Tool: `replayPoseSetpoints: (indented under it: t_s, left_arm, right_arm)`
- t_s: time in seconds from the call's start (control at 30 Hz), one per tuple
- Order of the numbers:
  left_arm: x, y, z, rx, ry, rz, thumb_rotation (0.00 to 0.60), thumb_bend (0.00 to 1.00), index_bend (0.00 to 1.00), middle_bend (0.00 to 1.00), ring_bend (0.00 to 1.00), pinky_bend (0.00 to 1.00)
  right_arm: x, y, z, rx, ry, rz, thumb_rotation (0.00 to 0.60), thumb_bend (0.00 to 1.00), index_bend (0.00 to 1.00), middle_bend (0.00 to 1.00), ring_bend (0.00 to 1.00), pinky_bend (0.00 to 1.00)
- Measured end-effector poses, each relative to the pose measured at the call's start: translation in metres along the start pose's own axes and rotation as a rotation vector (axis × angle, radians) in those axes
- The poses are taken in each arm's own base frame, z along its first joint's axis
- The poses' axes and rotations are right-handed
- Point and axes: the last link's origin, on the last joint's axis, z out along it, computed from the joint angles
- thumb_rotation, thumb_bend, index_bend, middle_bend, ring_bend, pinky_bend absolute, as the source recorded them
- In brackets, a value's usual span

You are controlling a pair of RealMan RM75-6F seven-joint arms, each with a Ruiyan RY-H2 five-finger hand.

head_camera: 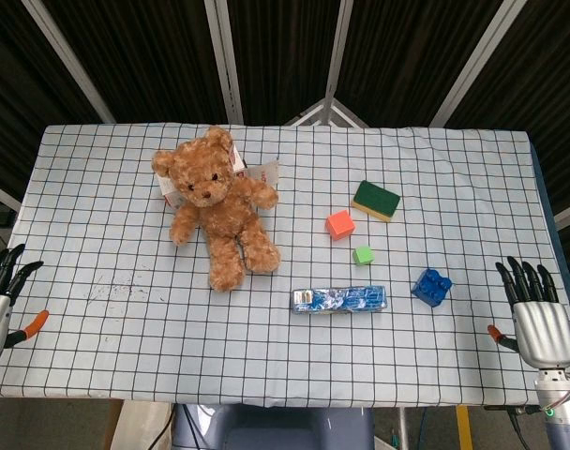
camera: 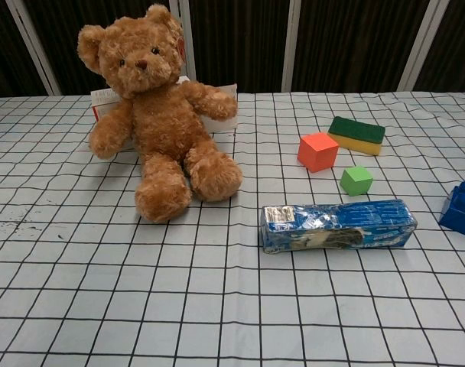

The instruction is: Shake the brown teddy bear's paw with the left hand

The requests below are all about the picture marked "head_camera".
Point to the beige cardboard sheet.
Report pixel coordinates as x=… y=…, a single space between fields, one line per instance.
x=139 y=426

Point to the blue silver snack packet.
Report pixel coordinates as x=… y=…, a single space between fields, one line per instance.
x=340 y=300

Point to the white metal frame beam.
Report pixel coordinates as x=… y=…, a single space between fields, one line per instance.
x=477 y=61
x=336 y=47
x=69 y=61
x=225 y=61

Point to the blue toy brick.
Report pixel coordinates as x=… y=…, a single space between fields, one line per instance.
x=431 y=288

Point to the white triangular frame joint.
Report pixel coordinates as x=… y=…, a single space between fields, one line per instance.
x=329 y=110

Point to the orange cube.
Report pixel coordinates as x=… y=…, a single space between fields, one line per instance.
x=340 y=225

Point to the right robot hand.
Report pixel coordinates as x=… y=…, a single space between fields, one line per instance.
x=545 y=333

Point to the checked light blue tablecloth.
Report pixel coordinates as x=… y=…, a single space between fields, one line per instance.
x=125 y=328

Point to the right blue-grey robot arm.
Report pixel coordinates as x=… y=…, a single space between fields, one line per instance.
x=566 y=422

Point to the white red carton box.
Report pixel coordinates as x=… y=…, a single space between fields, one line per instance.
x=266 y=173

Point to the metal table leg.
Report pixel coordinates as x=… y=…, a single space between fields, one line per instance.
x=403 y=429

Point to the small green cube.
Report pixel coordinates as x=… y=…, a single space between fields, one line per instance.
x=363 y=256

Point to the brown teddy bear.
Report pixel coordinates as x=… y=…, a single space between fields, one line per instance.
x=219 y=206

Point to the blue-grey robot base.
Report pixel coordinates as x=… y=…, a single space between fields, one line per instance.
x=275 y=431

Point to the green yellow sponge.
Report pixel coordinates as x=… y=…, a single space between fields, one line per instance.
x=376 y=197

